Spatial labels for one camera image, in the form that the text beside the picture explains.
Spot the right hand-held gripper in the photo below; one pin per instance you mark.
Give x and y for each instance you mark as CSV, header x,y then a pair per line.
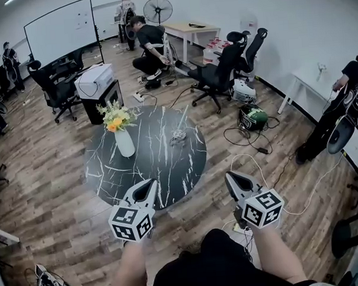
x,y
261,208

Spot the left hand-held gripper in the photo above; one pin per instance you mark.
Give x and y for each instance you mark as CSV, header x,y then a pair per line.
x,y
130,222

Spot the patterned black and white cup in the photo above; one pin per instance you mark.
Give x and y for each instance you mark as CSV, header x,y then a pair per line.
x,y
178,137

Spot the person's left forearm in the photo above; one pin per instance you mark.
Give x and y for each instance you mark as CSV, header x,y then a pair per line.
x,y
128,272

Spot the person's right forearm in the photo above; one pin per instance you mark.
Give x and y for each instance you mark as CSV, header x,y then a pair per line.
x,y
278,254

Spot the white ceramic vase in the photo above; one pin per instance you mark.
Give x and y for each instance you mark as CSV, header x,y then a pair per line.
x,y
125,143

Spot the green and black backpack rig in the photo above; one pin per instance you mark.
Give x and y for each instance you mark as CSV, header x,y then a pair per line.
x,y
252,116

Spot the yellow and orange flower bouquet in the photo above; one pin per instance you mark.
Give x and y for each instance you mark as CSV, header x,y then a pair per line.
x,y
117,116

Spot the person's black clothing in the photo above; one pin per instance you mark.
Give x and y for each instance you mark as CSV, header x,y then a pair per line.
x,y
210,267

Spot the white backpack rig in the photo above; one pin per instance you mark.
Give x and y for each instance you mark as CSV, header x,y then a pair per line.
x,y
244,91

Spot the white power strip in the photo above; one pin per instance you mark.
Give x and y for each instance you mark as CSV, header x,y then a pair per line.
x,y
138,97

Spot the black cabinet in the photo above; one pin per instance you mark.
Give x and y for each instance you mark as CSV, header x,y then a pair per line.
x,y
104,104

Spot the black bag on floor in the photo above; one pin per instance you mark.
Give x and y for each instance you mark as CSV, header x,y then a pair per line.
x,y
153,84

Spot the black office chair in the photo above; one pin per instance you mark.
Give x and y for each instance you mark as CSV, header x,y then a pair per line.
x,y
57,86
220,73
253,53

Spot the white desk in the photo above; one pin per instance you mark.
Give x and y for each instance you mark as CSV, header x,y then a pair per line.
x,y
307,92

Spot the black stool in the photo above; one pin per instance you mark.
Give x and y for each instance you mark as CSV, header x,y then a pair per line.
x,y
348,235

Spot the white printer box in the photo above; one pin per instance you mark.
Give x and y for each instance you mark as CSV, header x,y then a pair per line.
x,y
95,79

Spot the wooden table with white legs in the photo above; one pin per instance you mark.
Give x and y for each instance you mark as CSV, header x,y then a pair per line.
x,y
190,28

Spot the large whiteboard on stand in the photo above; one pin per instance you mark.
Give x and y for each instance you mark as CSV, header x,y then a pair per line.
x,y
60,31

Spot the black standing fan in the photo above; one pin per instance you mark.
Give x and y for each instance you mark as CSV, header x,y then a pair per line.
x,y
158,10

